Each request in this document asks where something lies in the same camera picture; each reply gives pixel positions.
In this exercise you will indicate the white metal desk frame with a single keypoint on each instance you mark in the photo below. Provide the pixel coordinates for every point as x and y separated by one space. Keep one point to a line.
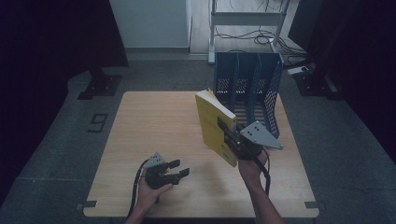
246 18

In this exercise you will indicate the yellow book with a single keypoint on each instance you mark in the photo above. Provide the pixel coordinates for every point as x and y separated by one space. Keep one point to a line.
211 127

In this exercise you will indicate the person's right hand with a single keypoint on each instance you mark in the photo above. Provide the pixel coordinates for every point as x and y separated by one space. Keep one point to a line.
250 171

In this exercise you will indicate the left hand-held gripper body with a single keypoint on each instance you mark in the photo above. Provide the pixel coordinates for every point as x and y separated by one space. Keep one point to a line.
158 175

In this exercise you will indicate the black stand base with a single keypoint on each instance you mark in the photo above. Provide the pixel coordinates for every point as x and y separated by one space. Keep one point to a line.
102 85
314 85

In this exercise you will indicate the person's left hand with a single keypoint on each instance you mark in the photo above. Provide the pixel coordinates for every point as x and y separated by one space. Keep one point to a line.
149 196

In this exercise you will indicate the white power strip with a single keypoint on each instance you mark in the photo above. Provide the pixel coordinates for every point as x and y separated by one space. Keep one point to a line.
298 70

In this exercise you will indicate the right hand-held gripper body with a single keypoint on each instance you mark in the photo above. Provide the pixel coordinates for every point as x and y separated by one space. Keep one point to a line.
249 143

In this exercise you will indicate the blue file rack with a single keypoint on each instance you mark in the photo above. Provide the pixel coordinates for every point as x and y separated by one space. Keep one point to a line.
246 67

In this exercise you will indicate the dark curtain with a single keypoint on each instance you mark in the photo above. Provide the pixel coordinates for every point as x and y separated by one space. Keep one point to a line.
46 46
358 46

